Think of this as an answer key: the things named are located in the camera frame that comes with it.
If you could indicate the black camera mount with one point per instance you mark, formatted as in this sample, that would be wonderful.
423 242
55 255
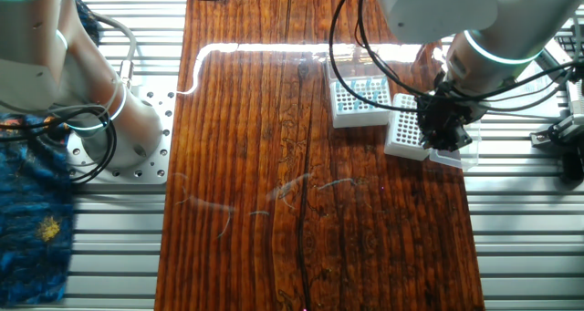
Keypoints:
561 131

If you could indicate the white pipette tip holder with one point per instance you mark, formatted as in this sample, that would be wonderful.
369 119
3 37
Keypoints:
360 119
401 152

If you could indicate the silver perforated base plate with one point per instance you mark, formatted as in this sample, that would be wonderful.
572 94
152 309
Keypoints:
157 167

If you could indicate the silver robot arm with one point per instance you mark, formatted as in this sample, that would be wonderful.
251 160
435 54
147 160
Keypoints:
45 74

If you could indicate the blue painted cloth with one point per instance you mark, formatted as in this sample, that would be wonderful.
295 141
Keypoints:
32 256

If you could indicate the black keyboard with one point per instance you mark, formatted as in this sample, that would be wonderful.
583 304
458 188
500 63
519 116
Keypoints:
570 42

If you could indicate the brown wooden board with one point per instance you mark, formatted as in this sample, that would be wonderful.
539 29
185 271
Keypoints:
255 188

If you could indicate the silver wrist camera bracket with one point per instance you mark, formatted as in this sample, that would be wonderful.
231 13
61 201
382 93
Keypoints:
554 60

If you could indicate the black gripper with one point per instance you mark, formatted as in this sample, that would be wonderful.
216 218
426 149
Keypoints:
447 115

